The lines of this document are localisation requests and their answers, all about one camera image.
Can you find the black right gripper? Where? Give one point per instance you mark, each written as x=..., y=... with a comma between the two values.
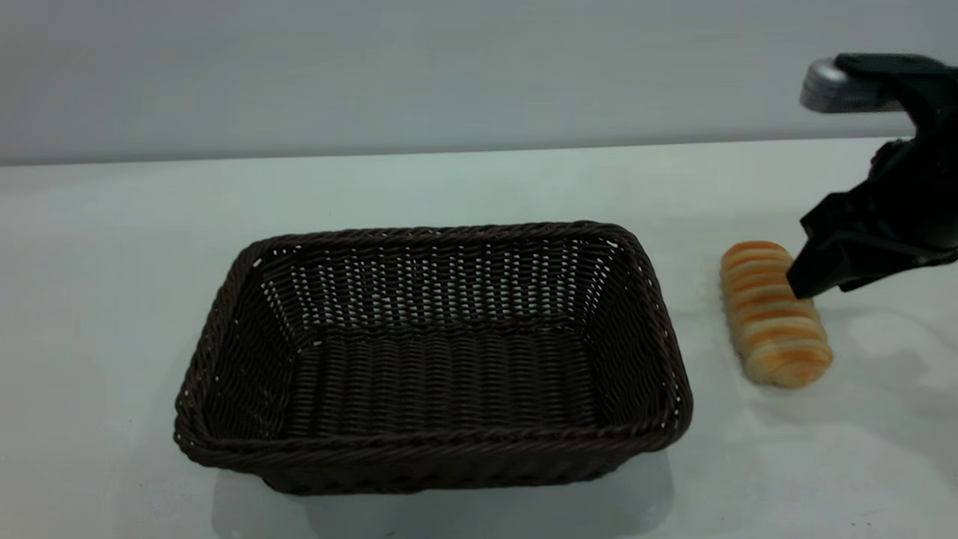
x=920, y=202

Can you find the striped orange bread roll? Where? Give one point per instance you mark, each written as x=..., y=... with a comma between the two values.
x=775, y=329

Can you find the black woven wicker basket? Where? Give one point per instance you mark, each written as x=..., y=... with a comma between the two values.
x=441, y=389

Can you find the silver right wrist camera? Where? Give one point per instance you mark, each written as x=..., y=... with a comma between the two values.
x=838, y=88

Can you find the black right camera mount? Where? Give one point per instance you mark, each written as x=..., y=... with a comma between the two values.
x=924, y=78

